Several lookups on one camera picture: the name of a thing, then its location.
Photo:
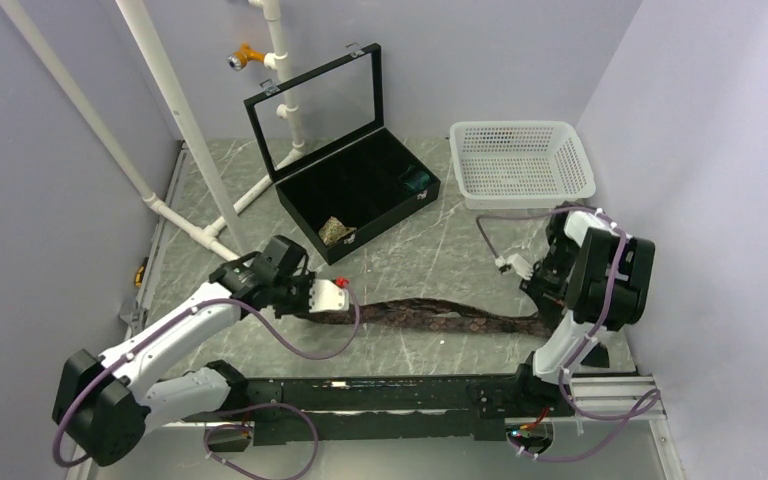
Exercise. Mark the orange webcam on pipe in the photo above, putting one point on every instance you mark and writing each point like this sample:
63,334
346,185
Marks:
244,55

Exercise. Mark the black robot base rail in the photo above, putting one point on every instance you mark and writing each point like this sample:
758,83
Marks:
480,407

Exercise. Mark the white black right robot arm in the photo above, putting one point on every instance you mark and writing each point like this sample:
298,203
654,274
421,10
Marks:
598,277

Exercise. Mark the rolled gold tie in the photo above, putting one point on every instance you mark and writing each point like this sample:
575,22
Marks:
333,230

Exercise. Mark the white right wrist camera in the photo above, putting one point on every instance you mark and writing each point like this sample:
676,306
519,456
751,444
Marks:
515,263

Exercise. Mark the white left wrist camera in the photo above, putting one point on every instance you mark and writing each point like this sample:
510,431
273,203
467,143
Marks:
326,296

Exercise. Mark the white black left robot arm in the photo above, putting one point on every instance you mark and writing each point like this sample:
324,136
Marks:
108,402

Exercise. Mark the navy orange paisley tie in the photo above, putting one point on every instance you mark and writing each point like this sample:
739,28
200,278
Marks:
443,315

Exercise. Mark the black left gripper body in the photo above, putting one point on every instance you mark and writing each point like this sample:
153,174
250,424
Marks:
293,294

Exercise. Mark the white plastic mesh basket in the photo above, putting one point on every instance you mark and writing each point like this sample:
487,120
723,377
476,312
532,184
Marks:
512,165

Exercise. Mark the black tie storage box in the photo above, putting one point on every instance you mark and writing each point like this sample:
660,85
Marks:
350,163

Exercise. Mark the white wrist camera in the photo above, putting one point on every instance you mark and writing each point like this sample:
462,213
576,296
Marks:
326,296
515,263

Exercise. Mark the rolled teal tie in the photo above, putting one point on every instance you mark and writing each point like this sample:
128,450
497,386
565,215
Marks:
414,180

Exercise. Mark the aluminium table frame rail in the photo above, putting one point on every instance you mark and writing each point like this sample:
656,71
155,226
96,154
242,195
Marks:
606,395

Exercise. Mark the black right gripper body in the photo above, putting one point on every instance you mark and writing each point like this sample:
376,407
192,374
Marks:
548,282

